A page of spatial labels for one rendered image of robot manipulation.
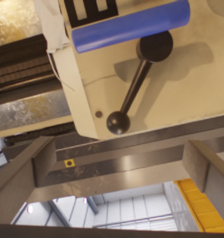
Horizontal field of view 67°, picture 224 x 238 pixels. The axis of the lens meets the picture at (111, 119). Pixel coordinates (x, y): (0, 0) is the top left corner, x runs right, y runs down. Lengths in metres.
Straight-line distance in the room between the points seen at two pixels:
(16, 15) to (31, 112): 0.48
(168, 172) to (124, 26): 1.03
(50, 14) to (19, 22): 0.75
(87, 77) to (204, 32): 0.17
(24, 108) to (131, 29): 0.93
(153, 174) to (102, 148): 0.36
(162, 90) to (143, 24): 0.11
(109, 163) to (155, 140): 0.31
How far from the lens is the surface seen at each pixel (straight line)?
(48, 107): 1.01
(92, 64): 0.26
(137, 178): 1.14
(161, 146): 1.05
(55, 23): 0.30
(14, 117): 1.12
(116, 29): 0.20
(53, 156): 0.17
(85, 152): 1.06
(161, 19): 0.20
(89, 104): 0.27
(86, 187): 1.19
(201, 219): 2.89
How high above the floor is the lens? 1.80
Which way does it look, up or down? 6 degrees up
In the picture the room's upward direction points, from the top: 103 degrees counter-clockwise
